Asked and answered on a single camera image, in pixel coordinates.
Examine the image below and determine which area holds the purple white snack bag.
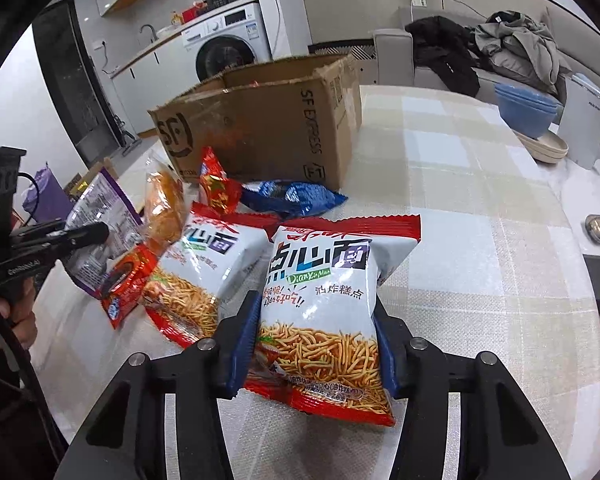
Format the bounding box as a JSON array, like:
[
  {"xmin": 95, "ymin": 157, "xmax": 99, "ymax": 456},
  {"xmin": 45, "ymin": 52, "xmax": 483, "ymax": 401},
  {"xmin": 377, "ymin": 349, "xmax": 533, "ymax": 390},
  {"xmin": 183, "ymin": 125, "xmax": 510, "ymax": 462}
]
[{"xmin": 62, "ymin": 168, "xmax": 143, "ymax": 298}]

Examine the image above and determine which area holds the white red noodle snack bag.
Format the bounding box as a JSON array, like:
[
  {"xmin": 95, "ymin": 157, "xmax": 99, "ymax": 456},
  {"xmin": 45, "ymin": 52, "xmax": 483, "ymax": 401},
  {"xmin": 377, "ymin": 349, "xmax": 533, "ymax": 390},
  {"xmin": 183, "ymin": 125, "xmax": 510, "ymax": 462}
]
[{"xmin": 245, "ymin": 214, "xmax": 420, "ymax": 427}]

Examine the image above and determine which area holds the red Oreo cookie pack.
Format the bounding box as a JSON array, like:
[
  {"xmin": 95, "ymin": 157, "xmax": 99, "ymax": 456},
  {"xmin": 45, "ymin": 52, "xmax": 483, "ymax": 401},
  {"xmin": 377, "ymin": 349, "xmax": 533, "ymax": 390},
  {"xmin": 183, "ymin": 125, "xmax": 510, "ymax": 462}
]
[{"xmin": 98, "ymin": 244, "xmax": 158, "ymax": 330}]

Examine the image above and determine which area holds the person's left hand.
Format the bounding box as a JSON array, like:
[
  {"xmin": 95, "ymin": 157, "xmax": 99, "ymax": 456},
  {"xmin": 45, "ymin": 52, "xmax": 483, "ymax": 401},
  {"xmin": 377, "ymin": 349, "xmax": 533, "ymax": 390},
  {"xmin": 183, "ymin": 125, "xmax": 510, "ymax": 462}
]
[{"xmin": 0, "ymin": 278, "xmax": 38, "ymax": 350}]

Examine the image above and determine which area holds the purple bag on floor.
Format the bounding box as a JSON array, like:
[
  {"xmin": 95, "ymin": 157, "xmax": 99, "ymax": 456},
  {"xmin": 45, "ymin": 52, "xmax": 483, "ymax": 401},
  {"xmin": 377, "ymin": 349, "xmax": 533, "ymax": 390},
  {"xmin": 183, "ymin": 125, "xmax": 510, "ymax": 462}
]
[{"xmin": 22, "ymin": 165, "xmax": 73, "ymax": 223}]

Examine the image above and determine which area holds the small cardboard box on floor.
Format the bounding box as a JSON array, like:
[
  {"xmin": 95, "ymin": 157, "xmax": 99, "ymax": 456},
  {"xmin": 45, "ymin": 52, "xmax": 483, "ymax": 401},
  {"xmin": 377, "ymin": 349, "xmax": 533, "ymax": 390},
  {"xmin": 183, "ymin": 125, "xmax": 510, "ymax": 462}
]
[{"xmin": 64, "ymin": 157, "xmax": 118, "ymax": 200}]

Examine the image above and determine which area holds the clear orange cracker pack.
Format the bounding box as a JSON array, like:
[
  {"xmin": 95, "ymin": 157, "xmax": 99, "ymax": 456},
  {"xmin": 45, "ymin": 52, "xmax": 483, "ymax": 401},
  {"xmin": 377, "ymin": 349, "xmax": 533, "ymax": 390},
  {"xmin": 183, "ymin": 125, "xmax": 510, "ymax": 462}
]
[{"xmin": 144, "ymin": 151, "xmax": 186, "ymax": 257}]

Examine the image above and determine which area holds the checkered beige tablecloth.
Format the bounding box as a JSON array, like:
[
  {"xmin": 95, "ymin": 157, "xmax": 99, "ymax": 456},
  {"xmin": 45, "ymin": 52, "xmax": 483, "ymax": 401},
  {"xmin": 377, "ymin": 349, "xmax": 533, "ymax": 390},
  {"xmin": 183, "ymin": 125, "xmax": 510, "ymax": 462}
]
[{"xmin": 32, "ymin": 86, "xmax": 600, "ymax": 479}]

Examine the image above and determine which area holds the blue cookie pack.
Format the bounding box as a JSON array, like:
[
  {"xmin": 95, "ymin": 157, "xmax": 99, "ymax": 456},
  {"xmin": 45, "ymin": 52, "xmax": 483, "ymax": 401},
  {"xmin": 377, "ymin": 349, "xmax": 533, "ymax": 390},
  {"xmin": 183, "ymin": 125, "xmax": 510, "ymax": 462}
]
[{"xmin": 240, "ymin": 180, "xmax": 348, "ymax": 220}]

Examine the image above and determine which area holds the small red snack packet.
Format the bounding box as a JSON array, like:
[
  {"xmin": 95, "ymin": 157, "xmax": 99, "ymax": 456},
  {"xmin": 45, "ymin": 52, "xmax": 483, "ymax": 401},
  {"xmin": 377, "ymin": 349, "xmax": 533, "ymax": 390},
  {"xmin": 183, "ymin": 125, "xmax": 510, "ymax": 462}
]
[{"xmin": 199, "ymin": 146, "xmax": 242, "ymax": 214}]

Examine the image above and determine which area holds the brown SF cardboard box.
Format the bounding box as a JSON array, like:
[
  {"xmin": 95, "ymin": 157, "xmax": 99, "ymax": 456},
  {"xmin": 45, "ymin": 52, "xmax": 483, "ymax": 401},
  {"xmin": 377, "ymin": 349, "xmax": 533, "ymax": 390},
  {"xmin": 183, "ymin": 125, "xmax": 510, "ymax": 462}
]
[{"xmin": 149, "ymin": 54, "xmax": 362, "ymax": 191}]

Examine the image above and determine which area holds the small beige earbud case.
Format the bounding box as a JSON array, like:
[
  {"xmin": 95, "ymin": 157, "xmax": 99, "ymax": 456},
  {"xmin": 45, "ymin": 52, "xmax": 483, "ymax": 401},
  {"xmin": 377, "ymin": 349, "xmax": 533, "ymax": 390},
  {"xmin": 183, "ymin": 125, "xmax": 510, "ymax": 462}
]
[{"xmin": 584, "ymin": 214, "xmax": 600, "ymax": 245}]

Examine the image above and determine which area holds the beige plate stack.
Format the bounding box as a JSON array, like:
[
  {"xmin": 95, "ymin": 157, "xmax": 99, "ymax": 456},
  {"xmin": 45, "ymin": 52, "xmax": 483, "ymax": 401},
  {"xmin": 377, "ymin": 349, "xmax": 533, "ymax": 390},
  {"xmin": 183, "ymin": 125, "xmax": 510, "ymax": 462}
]
[{"xmin": 514, "ymin": 130, "xmax": 569, "ymax": 165}]

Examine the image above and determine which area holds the white washing machine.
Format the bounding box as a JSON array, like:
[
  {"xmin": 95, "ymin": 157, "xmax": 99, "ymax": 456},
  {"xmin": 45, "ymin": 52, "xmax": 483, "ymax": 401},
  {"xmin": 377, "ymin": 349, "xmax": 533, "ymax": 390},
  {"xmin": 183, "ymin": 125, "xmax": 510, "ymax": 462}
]
[{"xmin": 181, "ymin": 1, "xmax": 272, "ymax": 81}]

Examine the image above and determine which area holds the patterned black chair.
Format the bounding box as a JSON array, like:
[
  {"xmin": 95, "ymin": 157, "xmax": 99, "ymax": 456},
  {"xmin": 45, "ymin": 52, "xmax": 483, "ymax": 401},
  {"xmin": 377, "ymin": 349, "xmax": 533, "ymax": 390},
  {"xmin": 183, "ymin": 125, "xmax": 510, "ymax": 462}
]
[{"xmin": 308, "ymin": 38, "xmax": 378, "ymax": 84}]

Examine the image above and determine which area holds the white electric kettle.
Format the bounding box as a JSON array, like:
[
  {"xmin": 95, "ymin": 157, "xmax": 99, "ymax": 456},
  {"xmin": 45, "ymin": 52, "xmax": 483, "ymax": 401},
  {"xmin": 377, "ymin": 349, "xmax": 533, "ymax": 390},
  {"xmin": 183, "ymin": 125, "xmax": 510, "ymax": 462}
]
[{"xmin": 558, "ymin": 74, "xmax": 600, "ymax": 170}]

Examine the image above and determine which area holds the black jacket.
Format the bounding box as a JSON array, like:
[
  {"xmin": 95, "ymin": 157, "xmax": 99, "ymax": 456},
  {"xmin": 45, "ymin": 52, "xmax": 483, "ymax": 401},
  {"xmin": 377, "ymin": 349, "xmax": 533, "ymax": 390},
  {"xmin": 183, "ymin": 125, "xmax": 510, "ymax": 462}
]
[{"xmin": 405, "ymin": 15, "xmax": 480, "ymax": 98}]

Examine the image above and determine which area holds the grey jacket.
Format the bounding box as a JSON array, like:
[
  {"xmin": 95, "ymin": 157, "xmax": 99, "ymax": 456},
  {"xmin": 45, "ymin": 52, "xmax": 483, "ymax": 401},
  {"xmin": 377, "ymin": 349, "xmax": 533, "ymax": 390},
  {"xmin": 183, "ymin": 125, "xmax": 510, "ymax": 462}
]
[{"xmin": 472, "ymin": 11, "xmax": 571, "ymax": 96}]

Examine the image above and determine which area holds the grey sofa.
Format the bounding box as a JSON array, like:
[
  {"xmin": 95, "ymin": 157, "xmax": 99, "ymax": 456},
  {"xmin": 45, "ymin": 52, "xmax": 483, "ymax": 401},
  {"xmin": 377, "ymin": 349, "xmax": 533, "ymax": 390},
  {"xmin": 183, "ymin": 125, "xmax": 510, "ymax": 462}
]
[{"xmin": 372, "ymin": 5, "xmax": 600, "ymax": 106}]

